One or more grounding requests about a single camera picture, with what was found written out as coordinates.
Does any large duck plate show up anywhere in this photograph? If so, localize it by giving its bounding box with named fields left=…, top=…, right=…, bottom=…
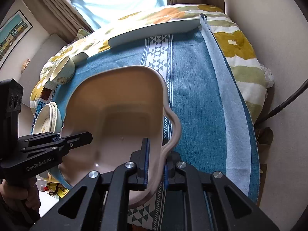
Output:
left=32, top=102, right=57, bottom=134

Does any plain cream bowl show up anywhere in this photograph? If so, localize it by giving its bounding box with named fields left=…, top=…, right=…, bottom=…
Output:
left=42, top=66, right=57, bottom=90

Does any cream duck bowl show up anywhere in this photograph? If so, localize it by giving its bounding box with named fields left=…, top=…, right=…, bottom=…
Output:
left=50, top=56, right=75, bottom=85

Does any pink wavy-edged bowl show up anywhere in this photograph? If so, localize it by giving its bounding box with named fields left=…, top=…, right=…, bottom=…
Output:
left=59, top=65, right=181, bottom=208

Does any person's left hand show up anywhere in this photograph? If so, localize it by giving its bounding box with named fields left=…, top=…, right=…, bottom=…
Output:
left=1, top=177, right=41, bottom=212

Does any grey headboard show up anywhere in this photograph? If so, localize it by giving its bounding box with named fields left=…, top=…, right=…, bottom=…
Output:
left=18, top=34, right=67, bottom=107

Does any teal patterned table cloth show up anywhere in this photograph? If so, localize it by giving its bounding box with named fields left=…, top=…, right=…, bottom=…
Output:
left=31, top=13, right=261, bottom=231

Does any floral striped duvet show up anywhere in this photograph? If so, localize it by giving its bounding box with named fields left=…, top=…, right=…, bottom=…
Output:
left=25, top=4, right=267, bottom=121

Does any white folding bed table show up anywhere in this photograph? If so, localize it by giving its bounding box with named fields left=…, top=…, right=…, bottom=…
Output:
left=66, top=18, right=199, bottom=64

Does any black curved lamp pole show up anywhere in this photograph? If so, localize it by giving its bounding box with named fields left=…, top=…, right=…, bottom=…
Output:
left=255, top=79, right=308, bottom=125

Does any framed wall picture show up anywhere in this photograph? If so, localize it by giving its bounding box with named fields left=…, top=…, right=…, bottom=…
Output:
left=0, top=10, right=33, bottom=67

